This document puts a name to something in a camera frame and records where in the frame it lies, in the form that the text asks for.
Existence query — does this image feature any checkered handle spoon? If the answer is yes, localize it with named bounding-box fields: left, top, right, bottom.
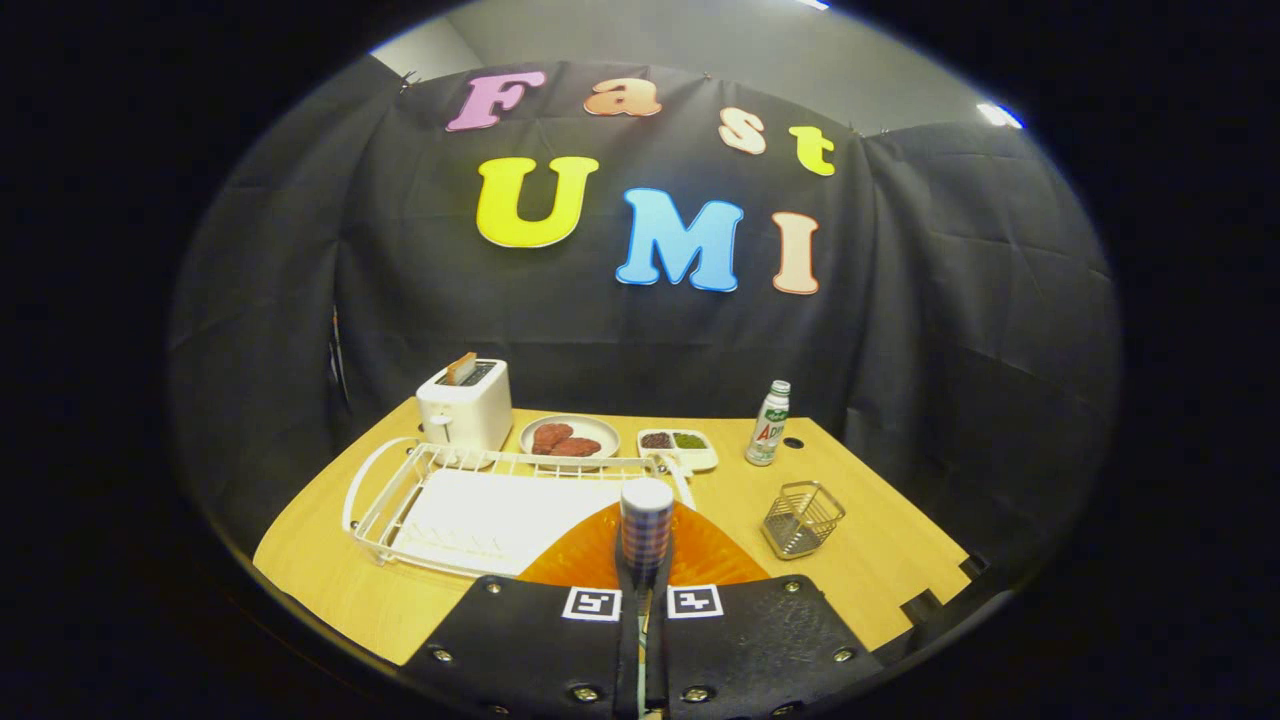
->
left=620, top=478, right=676, bottom=591

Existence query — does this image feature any white drink bottle green label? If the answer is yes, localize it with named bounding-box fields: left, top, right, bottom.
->
left=745, top=380, right=792, bottom=468

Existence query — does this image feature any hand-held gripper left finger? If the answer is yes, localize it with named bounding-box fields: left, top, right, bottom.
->
left=400, top=500, right=646, bottom=716

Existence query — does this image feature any round white plate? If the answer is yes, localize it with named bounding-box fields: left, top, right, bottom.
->
left=518, top=414, right=622, bottom=463

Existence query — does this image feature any black backdrop cloth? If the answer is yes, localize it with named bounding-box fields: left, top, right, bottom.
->
left=165, top=55, right=1121, bottom=601

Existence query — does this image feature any metal wire basket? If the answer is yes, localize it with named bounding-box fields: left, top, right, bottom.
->
left=761, top=481, right=847, bottom=560

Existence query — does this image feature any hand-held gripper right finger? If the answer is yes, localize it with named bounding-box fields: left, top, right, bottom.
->
left=648, top=500, right=886, bottom=716

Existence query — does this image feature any white toaster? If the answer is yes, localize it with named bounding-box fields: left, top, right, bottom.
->
left=416, top=358, right=514, bottom=453

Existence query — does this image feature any white divided sauce dish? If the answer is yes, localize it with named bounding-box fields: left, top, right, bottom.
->
left=636, top=428, right=719, bottom=473

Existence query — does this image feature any white wire dish rack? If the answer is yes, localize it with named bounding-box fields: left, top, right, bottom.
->
left=342, top=437, right=698, bottom=581

